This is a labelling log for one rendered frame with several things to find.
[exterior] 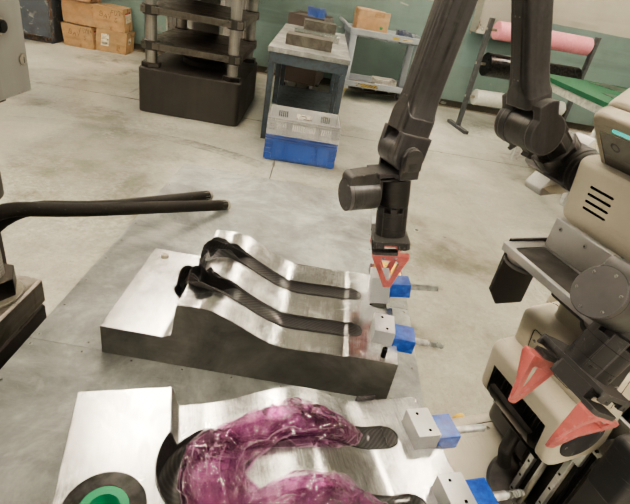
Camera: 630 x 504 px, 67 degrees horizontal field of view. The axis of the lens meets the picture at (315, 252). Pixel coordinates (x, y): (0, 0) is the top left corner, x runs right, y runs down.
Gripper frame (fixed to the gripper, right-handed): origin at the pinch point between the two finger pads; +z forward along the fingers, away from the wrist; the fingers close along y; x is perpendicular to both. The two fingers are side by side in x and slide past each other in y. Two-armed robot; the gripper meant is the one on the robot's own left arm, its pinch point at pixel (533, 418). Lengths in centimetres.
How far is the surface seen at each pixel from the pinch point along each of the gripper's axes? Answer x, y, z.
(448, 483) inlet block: -2.8, -0.4, 13.6
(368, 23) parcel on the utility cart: 212, -567, -99
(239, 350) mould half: -21.3, -30.9, 24.7
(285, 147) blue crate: 102, -334, 45
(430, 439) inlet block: -1.0, -7.5, 13.5
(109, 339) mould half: -39, -39, 36
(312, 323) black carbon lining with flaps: -10.0, -33.6, 16.9
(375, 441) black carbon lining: -6.2, -10.4, 18.7
